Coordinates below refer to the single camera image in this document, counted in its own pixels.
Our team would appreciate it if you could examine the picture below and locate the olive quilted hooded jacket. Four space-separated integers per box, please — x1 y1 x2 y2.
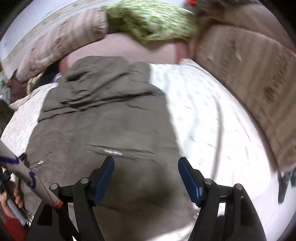
26 56 194 240

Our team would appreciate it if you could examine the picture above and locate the person's left hand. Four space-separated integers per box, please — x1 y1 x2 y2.
1 181 23 219

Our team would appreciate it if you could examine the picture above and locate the white leaf-print duvet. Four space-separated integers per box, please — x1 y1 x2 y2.
1 59 295 240

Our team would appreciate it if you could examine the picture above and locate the white green floral pillow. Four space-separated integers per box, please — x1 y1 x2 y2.
26 72 46 95

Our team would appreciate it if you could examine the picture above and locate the brown garment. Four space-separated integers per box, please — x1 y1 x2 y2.
6 70 27 103

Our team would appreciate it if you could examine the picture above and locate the striped floral side cushion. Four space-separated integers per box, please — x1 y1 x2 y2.
194 4 295 172

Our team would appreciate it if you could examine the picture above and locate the pink bed sheet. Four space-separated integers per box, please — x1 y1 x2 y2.
59 33 189 74

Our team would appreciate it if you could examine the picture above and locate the striped floral folded quilt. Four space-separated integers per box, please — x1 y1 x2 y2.
16 8 108 82

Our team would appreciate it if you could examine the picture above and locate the green white patterned blanket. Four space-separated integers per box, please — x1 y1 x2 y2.
102 1 198 44

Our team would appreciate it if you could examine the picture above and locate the red cloth item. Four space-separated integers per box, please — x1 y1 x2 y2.
188 0 198 6

